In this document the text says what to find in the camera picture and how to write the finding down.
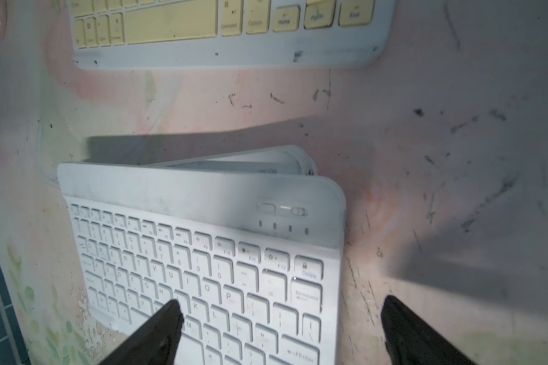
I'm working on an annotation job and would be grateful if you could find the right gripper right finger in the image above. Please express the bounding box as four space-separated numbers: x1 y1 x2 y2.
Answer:
381 295 474 365

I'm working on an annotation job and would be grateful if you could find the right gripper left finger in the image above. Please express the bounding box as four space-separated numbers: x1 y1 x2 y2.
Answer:
100 299 184 365

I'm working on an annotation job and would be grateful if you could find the white keyboard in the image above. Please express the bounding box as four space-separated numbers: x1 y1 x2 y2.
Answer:
57 163 346 364

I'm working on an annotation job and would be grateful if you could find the yellow keyboard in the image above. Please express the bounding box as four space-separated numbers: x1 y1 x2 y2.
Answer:
146 145 318 176
67 0 396 70

